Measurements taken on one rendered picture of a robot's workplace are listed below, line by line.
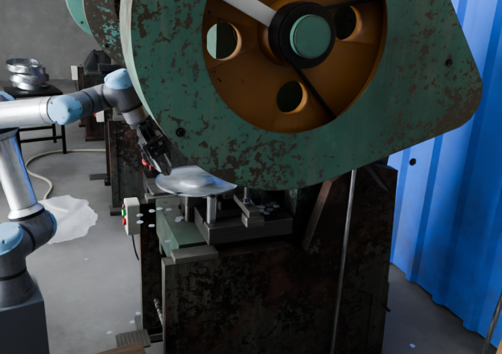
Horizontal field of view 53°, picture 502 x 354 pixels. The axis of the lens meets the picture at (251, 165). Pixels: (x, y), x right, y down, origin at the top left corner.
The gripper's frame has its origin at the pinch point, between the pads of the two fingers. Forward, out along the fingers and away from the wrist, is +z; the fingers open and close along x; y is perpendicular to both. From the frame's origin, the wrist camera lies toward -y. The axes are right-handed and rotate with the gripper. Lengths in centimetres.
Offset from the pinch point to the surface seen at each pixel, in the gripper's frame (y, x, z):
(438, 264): -12, 97, 119
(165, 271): 16.2, -15.7, 22.2
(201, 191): 0.2, 7.0, 12.6
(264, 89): 30.5, 30.6, -20.5
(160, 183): -10.8, -3.0, 7.8
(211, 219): 9.4, 5.0, 18.4
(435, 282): -12, 92, 129
